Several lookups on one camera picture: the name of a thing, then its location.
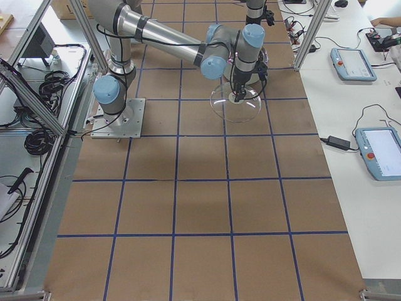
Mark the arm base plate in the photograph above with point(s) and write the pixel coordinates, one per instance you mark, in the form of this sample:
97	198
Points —
128	125

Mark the brown paper table mat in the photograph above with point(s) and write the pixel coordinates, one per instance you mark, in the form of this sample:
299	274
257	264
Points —
203	209

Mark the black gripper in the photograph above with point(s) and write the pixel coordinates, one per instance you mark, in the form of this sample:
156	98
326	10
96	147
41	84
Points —
240	76

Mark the aluminium frame post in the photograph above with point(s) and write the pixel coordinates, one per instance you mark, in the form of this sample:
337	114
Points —
311	32

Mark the glass pot lid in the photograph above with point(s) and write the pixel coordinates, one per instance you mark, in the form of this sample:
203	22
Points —
224	104

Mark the far teach pendant tablet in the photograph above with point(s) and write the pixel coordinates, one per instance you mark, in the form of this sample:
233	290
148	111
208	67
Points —
352	65

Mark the black power adapter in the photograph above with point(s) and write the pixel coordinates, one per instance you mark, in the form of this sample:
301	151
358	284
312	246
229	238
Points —
338	143

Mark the teach pendant tablet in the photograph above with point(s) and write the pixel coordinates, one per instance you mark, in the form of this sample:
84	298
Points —
352	65
380	150

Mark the near teach pendant tablet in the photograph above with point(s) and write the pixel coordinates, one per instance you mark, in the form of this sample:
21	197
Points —
380	150

